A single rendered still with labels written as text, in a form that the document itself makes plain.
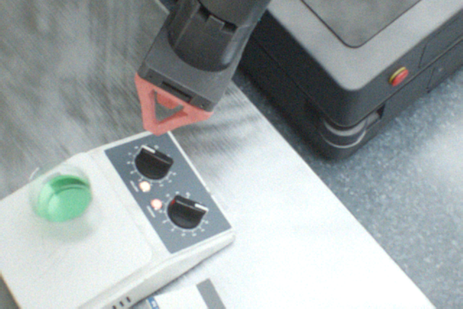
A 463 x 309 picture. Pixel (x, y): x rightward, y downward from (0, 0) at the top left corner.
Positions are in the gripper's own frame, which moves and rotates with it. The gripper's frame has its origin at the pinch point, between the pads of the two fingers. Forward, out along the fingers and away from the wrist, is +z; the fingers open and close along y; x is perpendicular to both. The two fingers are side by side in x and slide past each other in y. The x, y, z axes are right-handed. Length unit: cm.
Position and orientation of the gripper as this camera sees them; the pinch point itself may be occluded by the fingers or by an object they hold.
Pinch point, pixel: (160, 112)
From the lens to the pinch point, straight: 82.8
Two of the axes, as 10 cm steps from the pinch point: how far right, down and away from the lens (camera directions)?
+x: 8.7, 4.7, 1.1
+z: -4.0, 5.7, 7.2
